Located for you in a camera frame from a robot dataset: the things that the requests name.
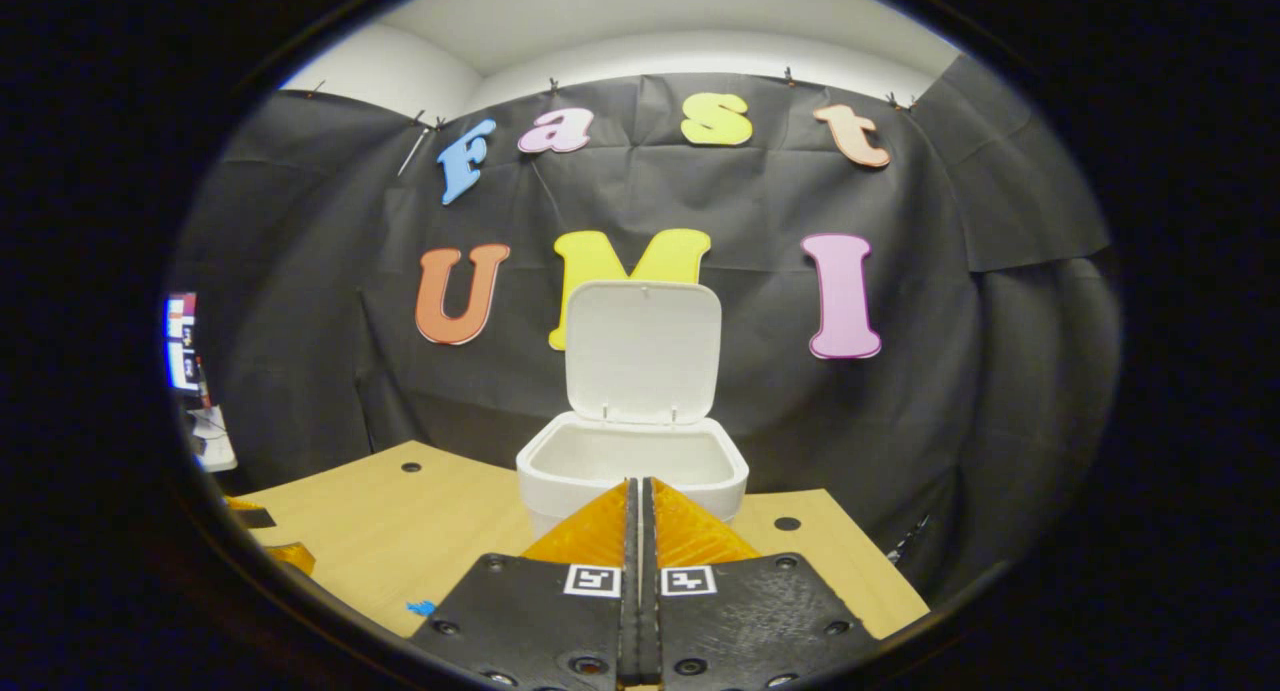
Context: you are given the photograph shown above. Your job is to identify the white side table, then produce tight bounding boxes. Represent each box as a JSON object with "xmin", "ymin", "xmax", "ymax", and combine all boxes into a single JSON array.
[{"xmin": 185, "ymin": 406, "xmax": 239, "ymax": 472}]

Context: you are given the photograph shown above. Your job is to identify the computer monitor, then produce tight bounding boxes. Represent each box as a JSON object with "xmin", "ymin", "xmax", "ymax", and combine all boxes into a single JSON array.
[{"xmin": 165, "ymin": 291, "xmax": 201, "ymax": 392}]

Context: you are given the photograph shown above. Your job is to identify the white desktop garbage bin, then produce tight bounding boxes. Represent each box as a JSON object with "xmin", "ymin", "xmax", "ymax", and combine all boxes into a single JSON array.
[{"xmin": 516, "ymin": 279, "xmax": 749, "ymax": 537}]

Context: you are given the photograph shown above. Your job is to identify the black backdrop cloth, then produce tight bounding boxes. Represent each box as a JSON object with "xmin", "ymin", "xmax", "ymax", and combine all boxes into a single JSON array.
[{"xmin": 170, "ymin": 56, "xmax": 1121, "ymax": 612}]

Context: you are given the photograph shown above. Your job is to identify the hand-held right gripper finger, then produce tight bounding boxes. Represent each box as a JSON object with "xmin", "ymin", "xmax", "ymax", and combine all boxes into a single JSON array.
[
  {"xmin": 641, "ymin": 477, "xmax": 883, "ymax": 691},
  {"xmin": 410, "ymin": 477, "xmax": 642, "ymax": 691}
]

